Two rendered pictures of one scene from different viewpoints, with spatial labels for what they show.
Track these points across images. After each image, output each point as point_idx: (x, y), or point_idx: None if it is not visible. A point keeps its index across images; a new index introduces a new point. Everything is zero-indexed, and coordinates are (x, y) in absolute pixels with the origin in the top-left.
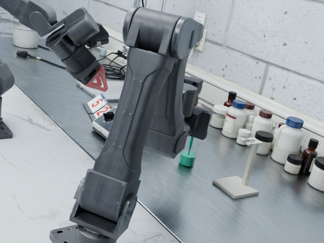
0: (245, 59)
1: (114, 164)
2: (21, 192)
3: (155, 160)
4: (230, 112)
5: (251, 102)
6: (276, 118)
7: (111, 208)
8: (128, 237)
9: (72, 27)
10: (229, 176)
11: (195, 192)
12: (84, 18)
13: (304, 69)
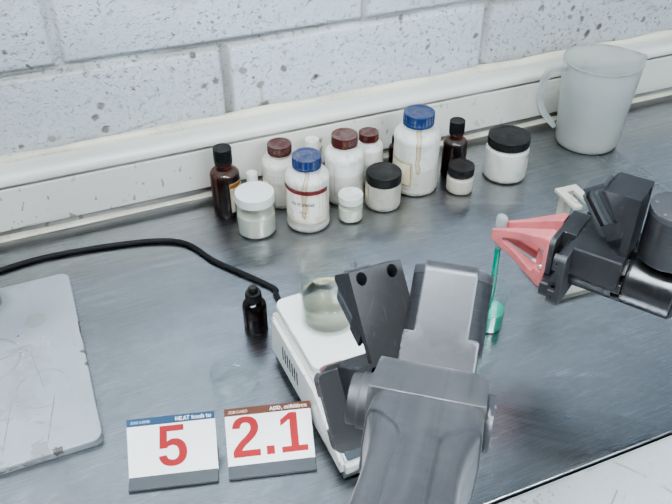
0: (153, 63)
1: None
2: None
3: (492, 372)
4: (316, 185)
5: (248, 137)
6: (316, 132)
7: None
8: None
9: (478, 335)
10: (517, 273)
11: (607, 335)
12: (485, 281)
13: (316, 14)
